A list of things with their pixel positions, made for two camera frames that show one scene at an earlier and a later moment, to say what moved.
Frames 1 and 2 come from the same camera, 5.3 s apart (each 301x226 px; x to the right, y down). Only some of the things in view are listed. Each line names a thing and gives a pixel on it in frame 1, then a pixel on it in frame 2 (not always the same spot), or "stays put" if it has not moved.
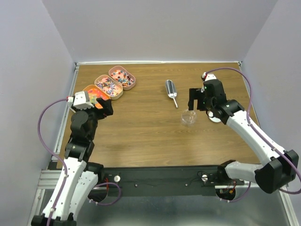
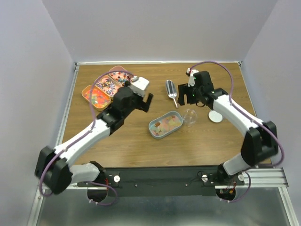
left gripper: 107,109 to 144,106
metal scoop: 171,90 stays put
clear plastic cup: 188,117 stays put
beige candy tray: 112,88 stays put
